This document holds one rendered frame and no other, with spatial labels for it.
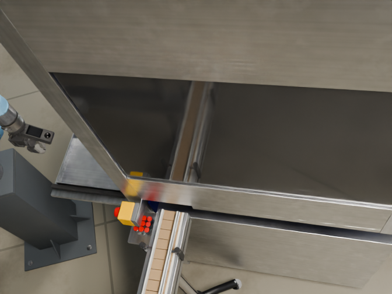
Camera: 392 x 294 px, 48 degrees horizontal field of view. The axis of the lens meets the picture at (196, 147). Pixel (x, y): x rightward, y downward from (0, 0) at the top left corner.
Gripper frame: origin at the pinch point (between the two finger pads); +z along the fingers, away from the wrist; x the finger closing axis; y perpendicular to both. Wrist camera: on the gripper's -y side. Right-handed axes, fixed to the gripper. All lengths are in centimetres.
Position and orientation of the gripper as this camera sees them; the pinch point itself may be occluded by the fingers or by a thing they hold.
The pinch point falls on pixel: (45, 150)
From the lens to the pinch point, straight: 187.0
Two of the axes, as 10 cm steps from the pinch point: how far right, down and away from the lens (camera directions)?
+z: 1.7, 4.7, 8.7
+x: -1.9, 8.8, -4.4
